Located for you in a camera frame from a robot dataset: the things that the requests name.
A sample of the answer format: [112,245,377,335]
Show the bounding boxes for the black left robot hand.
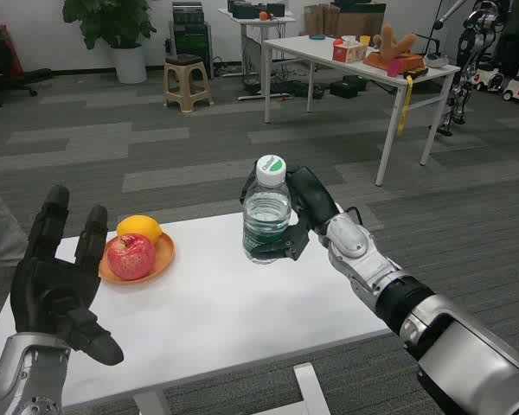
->
[9,184,125,367]

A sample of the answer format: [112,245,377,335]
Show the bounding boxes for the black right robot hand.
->
[240,166,345,264]

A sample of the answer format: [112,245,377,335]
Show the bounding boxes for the clear water bottle white cap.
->
[241,154,292,265]

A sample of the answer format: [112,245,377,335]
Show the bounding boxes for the red apple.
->
[106,233,157,282]

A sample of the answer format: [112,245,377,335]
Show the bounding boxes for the yellow lemon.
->
[116,214,163,246]

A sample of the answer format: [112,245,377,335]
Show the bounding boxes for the black case on floor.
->
[329,73,369,100]

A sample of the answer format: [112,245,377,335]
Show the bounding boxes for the orange plate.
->
[98,231,176,284]

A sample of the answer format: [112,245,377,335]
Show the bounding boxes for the large white work table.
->
[261,34,462,188]

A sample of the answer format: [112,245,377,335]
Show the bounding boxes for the red tissue box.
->
[331,36,369,65]

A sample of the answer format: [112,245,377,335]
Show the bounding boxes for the orange flat box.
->
[362,48,426,71]

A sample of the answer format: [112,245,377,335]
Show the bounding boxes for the white table leg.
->
[132,388,170,415]
[292,362,330,415]

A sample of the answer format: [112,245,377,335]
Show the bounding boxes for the brown plush toy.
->
[372,23,418,62]

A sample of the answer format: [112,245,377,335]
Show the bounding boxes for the beige plastic stool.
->
[162,54,215,115]

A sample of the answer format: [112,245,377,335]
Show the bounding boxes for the brown cardboard boxes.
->
[303,3,388,41]

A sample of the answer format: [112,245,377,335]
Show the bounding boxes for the white standing desk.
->
[217,6,298,93]

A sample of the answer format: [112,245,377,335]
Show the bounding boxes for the white rounded device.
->
[423,52,450,70]

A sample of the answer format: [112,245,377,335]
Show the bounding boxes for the black equipment rack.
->
[170,1,214,80]

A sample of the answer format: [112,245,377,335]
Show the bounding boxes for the black equipment on desk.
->
[226,0,287,20]

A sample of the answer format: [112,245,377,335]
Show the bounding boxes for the small white toy car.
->
[472,66,506,93]

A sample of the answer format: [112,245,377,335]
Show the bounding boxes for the silver black humanoid robot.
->
[429,0,508,137]

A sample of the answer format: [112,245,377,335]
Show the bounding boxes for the black office chair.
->
[0,0,54,109]

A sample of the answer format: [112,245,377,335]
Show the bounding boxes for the green plant in white pot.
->
[61,0,157,86]

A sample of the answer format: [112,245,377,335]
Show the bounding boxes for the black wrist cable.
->
[343,206,365,227]

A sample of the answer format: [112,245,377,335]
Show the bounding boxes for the yellow hanging tape strap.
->
[396,72,414,139]

